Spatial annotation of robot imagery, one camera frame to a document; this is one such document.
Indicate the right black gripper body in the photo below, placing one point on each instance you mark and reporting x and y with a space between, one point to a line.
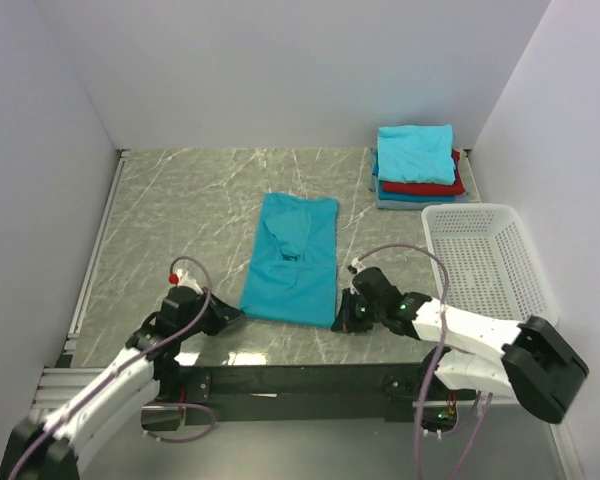
355 315

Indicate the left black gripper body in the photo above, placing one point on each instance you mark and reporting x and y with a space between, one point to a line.
218 317

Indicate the teal t shirt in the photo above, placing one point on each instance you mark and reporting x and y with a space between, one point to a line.
382 195
292 274

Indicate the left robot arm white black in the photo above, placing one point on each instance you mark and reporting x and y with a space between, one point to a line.
145 370

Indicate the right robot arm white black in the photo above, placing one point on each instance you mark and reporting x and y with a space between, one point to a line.
529 361

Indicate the black base crossbar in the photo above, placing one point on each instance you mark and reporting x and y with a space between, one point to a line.
285 393

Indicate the folded grey blue t shirt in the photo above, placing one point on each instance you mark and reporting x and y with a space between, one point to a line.
410 206

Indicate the folded teal t shirt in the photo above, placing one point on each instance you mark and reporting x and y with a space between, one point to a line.
382 195

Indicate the folded red t shirt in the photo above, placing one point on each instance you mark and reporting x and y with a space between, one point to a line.
430 189

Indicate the white plastic laundry basket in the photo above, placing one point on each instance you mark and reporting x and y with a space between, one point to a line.
492 264

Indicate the folded light blue t shirt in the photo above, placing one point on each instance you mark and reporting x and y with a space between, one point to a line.
416 154

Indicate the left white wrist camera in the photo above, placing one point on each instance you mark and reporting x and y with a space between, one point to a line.
181 277

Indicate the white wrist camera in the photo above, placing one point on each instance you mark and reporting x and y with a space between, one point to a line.
181 277
356 266

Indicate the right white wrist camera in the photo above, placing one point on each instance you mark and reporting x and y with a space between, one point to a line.
356 266

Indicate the aluminium frame rail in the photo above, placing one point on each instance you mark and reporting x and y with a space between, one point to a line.
63 361

